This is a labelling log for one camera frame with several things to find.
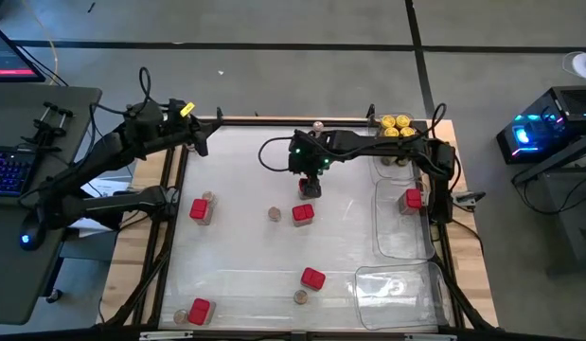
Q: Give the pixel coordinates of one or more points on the black clamp stand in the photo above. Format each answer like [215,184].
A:
[46,130]

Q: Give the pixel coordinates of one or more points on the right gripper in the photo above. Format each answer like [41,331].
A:
[311,151]

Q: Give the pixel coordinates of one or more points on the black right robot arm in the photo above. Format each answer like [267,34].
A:
[378,142]

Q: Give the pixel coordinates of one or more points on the black computer monitor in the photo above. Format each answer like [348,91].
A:
[8,57]

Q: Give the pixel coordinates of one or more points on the black lit computer tower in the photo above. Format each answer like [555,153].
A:
[557,113]

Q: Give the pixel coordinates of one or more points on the yellow tag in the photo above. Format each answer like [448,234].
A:
[187,109]

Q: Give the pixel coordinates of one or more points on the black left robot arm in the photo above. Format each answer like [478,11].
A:
[94,161]

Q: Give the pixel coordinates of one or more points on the black frame bracket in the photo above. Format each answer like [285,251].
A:
[370,111]
[219,113]

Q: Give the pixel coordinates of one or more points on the backlit black keyboard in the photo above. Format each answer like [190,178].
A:
[8,170]

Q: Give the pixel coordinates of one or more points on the white paper sheets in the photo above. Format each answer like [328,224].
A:
[108,182]

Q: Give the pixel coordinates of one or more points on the silver bracket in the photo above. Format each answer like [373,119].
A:
[165,335]
[430,337]

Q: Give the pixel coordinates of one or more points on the black desk caster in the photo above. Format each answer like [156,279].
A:
[53,296]

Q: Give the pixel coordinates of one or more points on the black table frame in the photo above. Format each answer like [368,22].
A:
[254,123]

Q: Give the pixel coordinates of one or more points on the black computer mouse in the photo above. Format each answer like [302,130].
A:
[30,234]

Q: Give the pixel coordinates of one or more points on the grey side table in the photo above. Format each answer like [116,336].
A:
[581,227]

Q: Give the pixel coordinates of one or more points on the dark grey desk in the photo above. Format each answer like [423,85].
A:
[18,284]

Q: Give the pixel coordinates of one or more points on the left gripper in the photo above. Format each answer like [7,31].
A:
[183,118]

